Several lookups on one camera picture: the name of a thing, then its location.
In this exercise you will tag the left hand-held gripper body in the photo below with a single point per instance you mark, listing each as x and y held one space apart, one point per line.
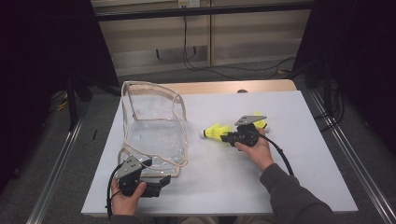
129 168

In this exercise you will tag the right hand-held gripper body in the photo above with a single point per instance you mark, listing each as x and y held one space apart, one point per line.
247 137

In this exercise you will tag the clear plastic bag beige trim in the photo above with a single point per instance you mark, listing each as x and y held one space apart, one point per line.
155 140

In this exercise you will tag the person's right hand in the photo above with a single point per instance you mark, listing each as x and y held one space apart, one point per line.
260 154

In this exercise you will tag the person's left hand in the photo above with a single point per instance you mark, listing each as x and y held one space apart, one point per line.
124 203

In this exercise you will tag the dark round table grommet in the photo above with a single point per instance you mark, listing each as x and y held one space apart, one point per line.
242 91

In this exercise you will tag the small black floor item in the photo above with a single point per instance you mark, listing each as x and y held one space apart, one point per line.
94 134

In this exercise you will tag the light wooden table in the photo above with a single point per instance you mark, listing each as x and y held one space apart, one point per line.
218 87

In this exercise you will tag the white table sheet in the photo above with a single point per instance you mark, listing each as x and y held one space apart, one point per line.
218 193

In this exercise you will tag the black stand leg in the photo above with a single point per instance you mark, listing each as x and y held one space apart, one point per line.
72 105

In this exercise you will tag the black curtain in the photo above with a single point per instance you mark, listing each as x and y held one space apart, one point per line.
367 46
31 62

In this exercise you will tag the aluminium floor rail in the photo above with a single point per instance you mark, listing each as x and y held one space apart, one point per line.
56 174
358 165

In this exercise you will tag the small black wall hook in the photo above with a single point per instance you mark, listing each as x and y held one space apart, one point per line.
194 49
158 53

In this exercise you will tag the white wall socket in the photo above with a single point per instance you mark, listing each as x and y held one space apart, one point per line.
193 3

